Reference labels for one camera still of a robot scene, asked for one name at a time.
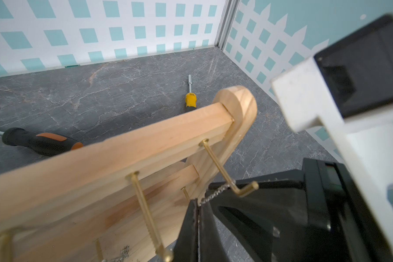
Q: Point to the yellow black nut driver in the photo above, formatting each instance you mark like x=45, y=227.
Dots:
x=190, y=98

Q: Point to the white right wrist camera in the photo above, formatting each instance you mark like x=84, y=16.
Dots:
x=347, y=88

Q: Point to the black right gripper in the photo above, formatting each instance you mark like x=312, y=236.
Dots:
x=317, y=215

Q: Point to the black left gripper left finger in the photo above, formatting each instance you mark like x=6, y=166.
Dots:
x=186, y=247

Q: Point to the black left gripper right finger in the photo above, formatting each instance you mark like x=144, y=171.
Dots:
x=210, y=246

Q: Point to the orange black nut driver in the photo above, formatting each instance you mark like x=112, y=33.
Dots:
x=45, y=144

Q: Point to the wooden jewelry display stand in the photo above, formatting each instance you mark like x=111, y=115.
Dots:
x=125, y=197

